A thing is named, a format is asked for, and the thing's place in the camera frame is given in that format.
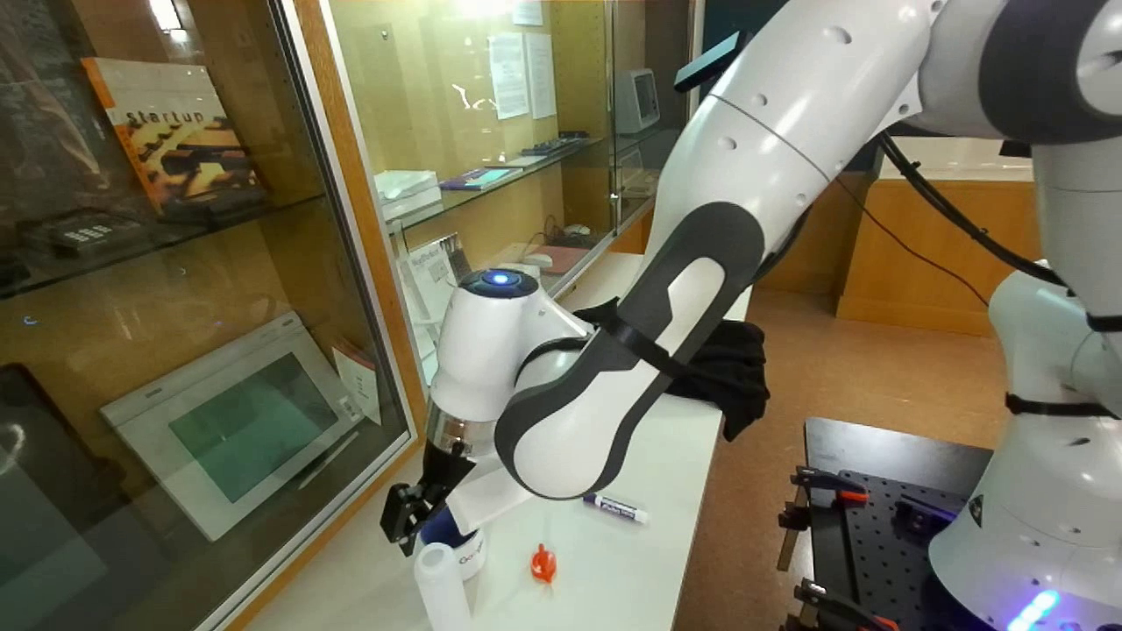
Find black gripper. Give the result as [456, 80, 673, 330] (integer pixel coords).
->
[376, 438, 481, 557]

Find white plastic bottle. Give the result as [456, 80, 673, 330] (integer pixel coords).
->
[410, 538, 476, 631]

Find small orange toy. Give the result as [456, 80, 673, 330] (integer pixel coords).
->
[531, 538, 563, 586]

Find small white card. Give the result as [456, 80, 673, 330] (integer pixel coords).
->
[331, 335, 391, 426]

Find blue and white marker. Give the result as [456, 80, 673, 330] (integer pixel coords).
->
[580, 487, 651, 528]

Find white framed green tablet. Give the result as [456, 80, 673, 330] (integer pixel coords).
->
[99, 309, 370, 545]

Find white open booklet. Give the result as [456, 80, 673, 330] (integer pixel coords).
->
[401, 231, 470, 351]

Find white box on shelf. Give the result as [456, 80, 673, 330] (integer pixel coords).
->
[372, 168, 447, 221]

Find teal flat book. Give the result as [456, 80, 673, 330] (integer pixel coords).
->
[440, 164, 518, 196]

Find black cloth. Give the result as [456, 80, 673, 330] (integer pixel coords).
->
[571, 293, 775, 445]

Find dark keypad device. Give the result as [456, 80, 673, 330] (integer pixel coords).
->
[25, 214, 147, 262]

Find orange patterned book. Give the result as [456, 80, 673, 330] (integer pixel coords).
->
[76, 51, 272, 221]

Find black perforated mounting board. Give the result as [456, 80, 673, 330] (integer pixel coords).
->
[802, 412, 996, 631]

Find small white device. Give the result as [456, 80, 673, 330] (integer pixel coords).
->
[613, 64, 668, 136]

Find orange handled clamp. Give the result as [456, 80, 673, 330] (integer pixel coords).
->
[788, 578, 906, 631]
[775, 463, 877, 574]

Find white papers on cabinet wall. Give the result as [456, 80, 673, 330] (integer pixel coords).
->
[481, 0, 563, 122]

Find black camera on stand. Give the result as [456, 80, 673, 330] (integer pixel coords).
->
[671, 27, 743, 99]

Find black wall cable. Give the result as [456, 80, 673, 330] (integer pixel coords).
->
[834, 170, 1011, 313]

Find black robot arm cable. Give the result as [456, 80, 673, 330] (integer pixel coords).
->
[872, 129, 1075, 293]

